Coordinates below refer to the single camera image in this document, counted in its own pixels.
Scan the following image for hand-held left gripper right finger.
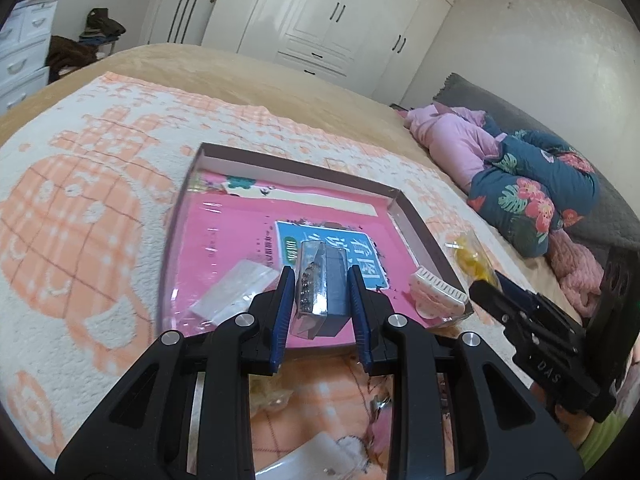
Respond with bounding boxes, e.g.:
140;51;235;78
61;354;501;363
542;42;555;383
347;265;586;480

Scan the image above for pink knitted cloth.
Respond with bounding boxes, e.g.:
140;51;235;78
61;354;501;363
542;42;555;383
545;232;608;318

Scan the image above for white wardrobe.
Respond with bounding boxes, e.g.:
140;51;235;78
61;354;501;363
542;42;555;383
202;0;466;98

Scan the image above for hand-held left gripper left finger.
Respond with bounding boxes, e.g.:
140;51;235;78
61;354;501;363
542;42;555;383
54;265;297;480

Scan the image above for clear plastic bag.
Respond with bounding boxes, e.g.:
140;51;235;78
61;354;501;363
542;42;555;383
250;375;301;413

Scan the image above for teal floral quilt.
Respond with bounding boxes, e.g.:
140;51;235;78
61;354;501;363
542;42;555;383
467;112;601;259

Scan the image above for yellow item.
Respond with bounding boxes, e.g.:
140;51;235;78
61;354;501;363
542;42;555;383
446;230;501;288

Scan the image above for white hair comb clip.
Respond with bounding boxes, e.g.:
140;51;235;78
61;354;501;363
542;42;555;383
409;266;471;320

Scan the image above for orange and white plaid blanket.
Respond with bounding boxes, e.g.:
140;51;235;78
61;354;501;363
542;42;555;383
0;71;501;480

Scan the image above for dark clothes pile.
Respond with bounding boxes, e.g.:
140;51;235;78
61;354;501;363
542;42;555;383
80;7;126;43

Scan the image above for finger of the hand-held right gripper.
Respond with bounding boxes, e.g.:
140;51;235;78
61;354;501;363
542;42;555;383
492;269;551;311
468;280;538;333

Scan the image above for cardboard tray box pink lining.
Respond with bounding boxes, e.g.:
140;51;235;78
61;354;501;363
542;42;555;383
156;141;476;351

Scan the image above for person's right hand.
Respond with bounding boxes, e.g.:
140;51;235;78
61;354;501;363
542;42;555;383
529;382;601;453

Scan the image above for white plastic bag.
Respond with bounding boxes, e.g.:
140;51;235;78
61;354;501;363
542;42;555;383
189;259;281;321

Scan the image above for white plastic packet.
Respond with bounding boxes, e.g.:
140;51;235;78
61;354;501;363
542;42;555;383
255;432;371;480

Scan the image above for white drawer cabinet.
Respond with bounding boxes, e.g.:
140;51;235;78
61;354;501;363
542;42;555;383
0;0;63;116

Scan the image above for brown clothes pile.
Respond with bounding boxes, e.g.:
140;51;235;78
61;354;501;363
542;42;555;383
45;35;103;78

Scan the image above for small clear packet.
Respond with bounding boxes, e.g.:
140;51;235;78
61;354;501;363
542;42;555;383
367;390;396;418

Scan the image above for white door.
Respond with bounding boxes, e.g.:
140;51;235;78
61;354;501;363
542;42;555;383
139;0;236;48

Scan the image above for pink quilt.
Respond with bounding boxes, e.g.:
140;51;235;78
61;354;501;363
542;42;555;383
404;102;506;193

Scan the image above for grey headboard cushion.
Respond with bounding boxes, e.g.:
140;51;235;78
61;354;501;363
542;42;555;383
431;72;640;261

